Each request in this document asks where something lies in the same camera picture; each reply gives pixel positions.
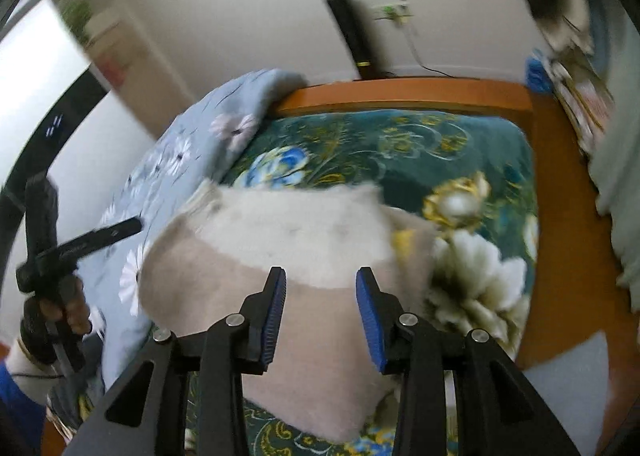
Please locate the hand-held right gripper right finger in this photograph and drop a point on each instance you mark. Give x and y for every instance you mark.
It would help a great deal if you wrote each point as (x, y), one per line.
(369, 321)

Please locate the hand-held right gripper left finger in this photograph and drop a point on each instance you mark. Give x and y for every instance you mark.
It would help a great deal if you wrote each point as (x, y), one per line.
(274, 316)

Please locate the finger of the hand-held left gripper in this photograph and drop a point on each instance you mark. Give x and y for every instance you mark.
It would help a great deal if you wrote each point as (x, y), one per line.
(100, 238)

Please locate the beige and white fuzzy garment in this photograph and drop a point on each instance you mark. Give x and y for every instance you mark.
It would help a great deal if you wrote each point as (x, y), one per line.
(300, 236)

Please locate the person's left forearm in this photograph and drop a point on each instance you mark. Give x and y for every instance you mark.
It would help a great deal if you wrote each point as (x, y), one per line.
(22, 386)

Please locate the person's left hand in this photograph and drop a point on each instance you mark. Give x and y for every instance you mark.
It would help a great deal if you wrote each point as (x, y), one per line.
(75, 308)

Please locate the blue floral quilt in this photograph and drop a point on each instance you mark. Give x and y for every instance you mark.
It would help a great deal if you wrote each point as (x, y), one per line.
(200, 125)

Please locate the blue denim cloth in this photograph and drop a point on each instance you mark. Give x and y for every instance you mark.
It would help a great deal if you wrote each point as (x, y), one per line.
(75, 396)

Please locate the green floral blanket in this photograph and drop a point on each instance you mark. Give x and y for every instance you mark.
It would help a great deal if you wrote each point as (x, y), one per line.
(375, 150)

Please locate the grey mat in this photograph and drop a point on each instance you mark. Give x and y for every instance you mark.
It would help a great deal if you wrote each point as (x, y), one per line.
(565, 396)

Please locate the green plant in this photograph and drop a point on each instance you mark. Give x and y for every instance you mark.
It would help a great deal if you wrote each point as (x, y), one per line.
(79, 18)

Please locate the black cylinder device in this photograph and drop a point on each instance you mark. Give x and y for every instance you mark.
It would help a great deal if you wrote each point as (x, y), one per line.
(352, 30)

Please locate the pale green cloth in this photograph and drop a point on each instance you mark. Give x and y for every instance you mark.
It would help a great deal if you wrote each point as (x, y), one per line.
(620, 160)

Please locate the blue bag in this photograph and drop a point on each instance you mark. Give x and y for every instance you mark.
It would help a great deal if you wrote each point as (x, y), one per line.
(537, 73)

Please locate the wooden bed frame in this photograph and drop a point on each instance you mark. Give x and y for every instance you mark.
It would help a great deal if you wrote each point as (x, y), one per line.
(400, 93)

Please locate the wall socket with plugs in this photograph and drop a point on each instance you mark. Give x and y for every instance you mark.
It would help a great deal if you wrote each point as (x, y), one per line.
(395, 13)

